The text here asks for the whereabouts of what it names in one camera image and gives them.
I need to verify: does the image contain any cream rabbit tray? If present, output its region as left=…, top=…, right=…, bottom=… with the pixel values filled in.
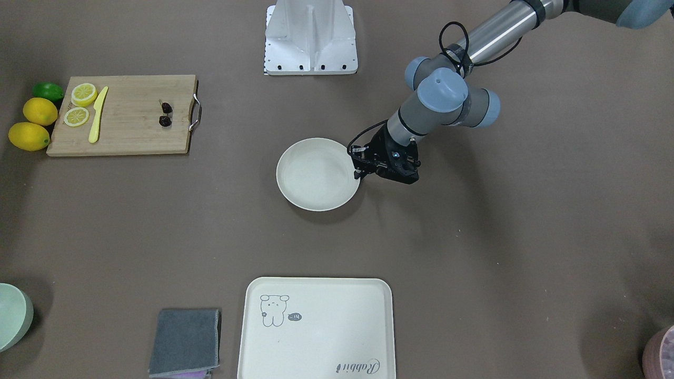
left=237, top=277, right=397, bottom=378

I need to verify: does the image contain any mint green bowl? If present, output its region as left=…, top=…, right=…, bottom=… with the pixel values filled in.
left=1, top=283, right=34, bottom=351

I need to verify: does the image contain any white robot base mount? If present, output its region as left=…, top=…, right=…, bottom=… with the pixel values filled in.
left=263, top=1, right=359, bottom=75

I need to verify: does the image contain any outer yellow lemon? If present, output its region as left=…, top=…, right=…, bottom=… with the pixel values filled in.
left=8, top=122, right=51, bottom=152

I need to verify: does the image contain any grey folded cloth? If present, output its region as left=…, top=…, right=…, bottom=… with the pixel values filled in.
left=148, top=308, right=221, bottom=378

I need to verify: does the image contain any green lime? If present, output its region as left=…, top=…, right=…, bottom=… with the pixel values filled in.
left=32, top=82, right=65, bottom=103

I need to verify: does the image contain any pink bowl with ice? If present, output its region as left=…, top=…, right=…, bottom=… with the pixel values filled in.
left=642, top=326, right=673, bottom=378

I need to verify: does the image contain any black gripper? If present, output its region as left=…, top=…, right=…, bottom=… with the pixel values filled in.
left=351, top=126, right=421, bottom=184

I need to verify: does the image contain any dark red cherry pair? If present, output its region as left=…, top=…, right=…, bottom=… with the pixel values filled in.
left=158, top=100, right=173, bottom=128

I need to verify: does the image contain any cream round plate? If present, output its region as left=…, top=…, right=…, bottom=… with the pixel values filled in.
left=276, top=137, right=360, bottom=212

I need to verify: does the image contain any yellow plastic knife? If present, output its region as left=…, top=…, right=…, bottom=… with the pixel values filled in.
left=87, top=86, right=109, bottom=144

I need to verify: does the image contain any lemon slice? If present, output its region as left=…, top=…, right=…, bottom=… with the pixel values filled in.
left=63, top=106, right=91, bottom=127
left=71, top=83, right=98, bottom=108

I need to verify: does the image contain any yellow lemon near board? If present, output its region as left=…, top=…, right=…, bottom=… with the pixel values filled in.
left=22, top=97, right=58, bottom=126

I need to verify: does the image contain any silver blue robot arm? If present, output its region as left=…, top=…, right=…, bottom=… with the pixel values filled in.
left=346, top=1, right=672, bottom=184

